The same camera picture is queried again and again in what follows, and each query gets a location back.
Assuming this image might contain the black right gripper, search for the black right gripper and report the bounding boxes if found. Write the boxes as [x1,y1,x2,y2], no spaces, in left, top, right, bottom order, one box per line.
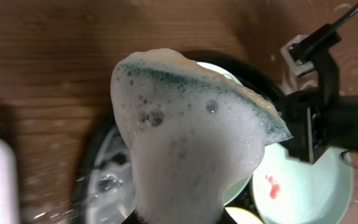
[275,50,339,164]

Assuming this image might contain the pale green plate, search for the pale green plate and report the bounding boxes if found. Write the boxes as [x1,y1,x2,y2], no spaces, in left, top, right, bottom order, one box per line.
[194,61,254,206]
[252,144,354,223]

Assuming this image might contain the green yellow sponge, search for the green yellow sponge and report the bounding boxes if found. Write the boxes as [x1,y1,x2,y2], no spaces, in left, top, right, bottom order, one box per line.
[111,49,291,223]

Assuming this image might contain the yellow plate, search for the yellow plate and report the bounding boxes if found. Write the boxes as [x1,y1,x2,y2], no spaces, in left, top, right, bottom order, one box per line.
[225,207,264,224]

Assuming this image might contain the round black tray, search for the round black tray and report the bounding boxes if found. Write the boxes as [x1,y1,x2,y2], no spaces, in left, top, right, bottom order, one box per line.
[73,51,284,223]

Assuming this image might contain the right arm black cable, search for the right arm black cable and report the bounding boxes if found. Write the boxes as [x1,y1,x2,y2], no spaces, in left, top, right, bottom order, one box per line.
[331,0,358,29]

